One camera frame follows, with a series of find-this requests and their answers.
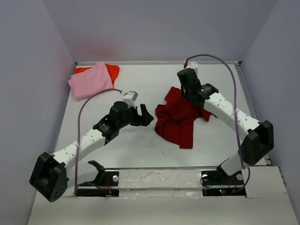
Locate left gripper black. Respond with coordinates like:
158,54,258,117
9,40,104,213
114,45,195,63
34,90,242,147
116,104,152,128

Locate dark red t shirt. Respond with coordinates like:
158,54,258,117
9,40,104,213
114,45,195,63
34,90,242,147
155,87,212,149

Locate pink t shirt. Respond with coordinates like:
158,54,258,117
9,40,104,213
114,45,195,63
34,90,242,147
68,62,113,101

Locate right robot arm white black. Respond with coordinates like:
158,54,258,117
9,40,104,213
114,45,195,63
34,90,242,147
177,68,274,184

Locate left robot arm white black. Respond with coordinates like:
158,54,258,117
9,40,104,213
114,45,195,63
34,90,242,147
30,101,154,202

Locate orange t shirt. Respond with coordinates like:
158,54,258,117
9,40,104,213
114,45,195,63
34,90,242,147
74,63,120,86

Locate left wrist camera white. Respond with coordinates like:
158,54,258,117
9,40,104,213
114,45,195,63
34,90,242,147
120,90,138,108

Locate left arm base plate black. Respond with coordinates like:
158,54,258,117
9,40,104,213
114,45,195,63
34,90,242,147
75,170,120,197

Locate front table rail metal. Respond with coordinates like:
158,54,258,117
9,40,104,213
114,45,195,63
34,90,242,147
105,166,218,170

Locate back table rail white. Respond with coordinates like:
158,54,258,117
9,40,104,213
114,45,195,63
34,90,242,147
75,60,242,66

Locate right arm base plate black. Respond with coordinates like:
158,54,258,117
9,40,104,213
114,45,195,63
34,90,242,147
200,170,247,197

